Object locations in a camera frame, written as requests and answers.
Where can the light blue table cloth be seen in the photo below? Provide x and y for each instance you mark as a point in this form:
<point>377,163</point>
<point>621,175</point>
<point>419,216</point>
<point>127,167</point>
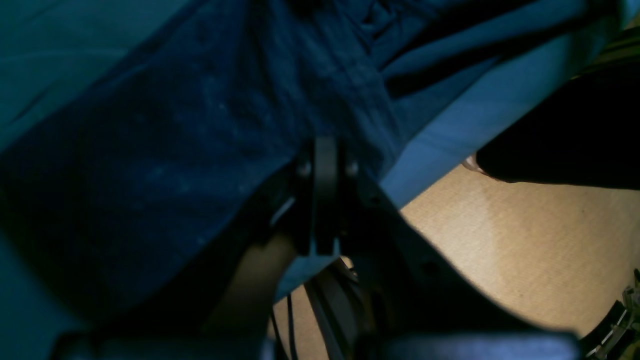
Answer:
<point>53,50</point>

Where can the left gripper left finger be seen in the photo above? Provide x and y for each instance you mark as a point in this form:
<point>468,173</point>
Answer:
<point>218,307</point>

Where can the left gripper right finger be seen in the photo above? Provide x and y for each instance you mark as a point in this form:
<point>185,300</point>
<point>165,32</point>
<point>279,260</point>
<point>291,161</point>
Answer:
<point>418,305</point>

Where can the dark blue T-shirt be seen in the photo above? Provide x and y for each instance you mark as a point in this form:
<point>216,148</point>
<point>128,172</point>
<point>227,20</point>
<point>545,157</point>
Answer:
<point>125,184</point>

